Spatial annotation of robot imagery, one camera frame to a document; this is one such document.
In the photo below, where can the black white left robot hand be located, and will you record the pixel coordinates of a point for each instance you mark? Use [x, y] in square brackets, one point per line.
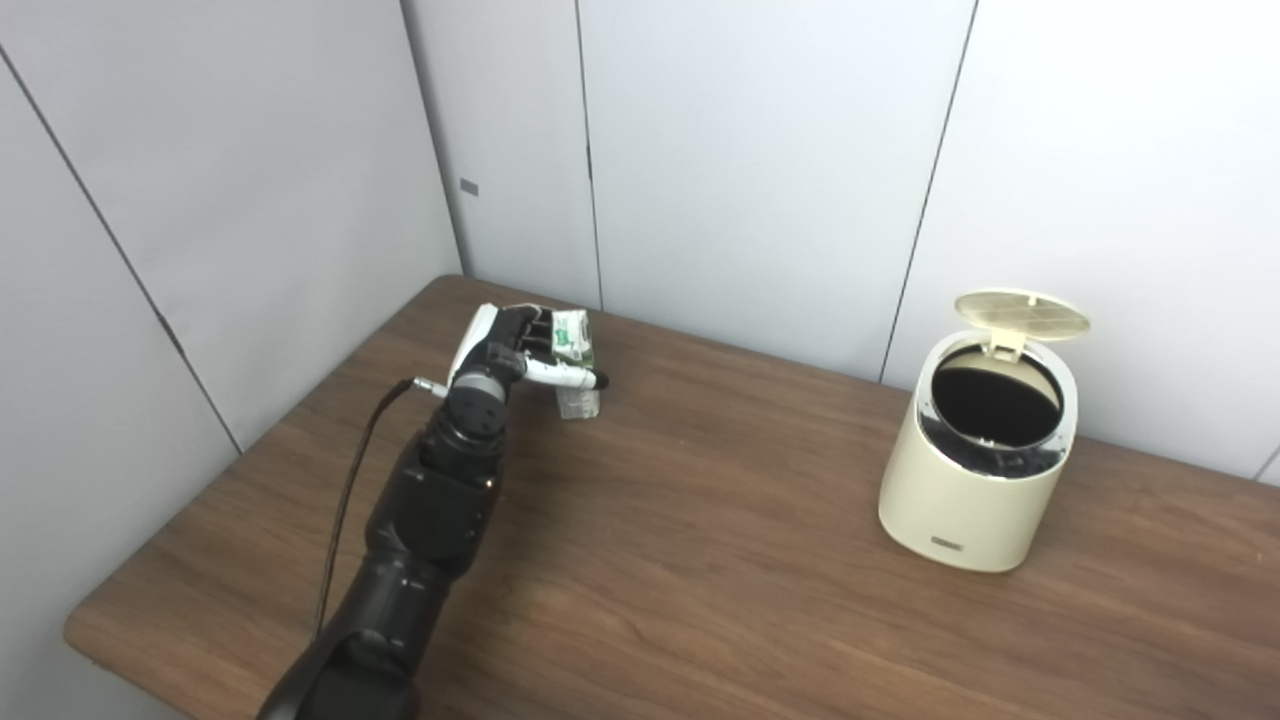
[495, 345]

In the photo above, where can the white green milk carton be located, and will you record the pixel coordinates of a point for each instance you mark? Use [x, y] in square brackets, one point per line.
[575, 338]

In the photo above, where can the cream-colored round bin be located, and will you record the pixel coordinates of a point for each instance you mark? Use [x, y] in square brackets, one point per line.
[950, 500]

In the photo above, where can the cream round bin lid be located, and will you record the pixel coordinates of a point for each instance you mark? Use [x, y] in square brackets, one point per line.
[1022, 312]

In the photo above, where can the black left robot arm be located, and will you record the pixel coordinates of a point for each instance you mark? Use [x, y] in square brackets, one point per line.
[430, 520]

